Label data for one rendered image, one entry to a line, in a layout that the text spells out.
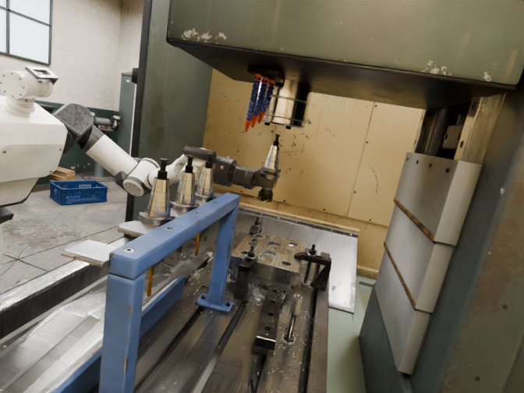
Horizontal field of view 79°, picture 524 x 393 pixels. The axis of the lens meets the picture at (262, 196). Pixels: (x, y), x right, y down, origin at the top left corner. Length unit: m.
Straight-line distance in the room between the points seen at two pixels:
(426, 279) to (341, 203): 1.25
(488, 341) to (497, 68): 0.49
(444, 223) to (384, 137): 1.26
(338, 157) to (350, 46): 1.36
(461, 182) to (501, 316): 0.26
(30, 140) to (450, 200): 1.01
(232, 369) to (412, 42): 0.73
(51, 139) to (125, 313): 0.69
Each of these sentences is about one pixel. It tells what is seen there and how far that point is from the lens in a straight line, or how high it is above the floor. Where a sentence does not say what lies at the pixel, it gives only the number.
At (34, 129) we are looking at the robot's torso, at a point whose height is 1.30.
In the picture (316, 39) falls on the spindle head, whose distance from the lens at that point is 0.66.
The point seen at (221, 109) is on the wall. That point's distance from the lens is 2.09.
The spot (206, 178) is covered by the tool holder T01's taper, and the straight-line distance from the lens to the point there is 0.78.
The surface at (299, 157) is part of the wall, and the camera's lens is 1.98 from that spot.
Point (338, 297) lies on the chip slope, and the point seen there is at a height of 0.66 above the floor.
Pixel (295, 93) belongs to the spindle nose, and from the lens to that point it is 0.91.
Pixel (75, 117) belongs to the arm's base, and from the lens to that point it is 1.20.
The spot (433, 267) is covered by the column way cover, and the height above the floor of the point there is 1.18.
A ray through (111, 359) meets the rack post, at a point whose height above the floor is 1.07.
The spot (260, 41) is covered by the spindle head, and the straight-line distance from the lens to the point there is 0.68.
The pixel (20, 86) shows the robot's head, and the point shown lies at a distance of 0.99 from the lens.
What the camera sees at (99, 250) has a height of 1.22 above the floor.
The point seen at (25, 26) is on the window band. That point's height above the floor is 2.17.
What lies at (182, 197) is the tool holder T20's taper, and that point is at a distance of 0.69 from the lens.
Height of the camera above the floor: 1.41
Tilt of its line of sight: 12 degrees down
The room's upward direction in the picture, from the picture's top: 10 degrees clockwise
